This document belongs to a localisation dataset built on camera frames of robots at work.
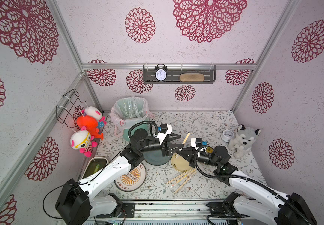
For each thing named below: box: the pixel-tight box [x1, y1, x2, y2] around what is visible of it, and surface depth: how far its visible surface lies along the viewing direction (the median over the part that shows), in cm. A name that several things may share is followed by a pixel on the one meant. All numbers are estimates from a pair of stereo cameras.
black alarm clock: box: [154, 63, 168, 82], surface depth 92 cm
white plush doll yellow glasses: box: [70, 125, 98, 158], surface depth 83 cm
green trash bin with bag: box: [110, 96, 155, 142], surface depth 93 cm
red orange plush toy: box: [76, 115, 104, 141], surface depth 90 cm
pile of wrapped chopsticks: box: [164, 168, 198, 195], surface depth 85 cm
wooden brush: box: [179, 73, 205, 82], surface depth 92 cm
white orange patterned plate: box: [114, 163, 147, 192], surface depth 85 cm
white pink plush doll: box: [81, 105, 107, 127], surface depth 96 cm
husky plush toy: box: [228, 124, 262, 159], surface depth 85 cm
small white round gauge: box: [220, 128, 235, 143], surface depth 104 cm
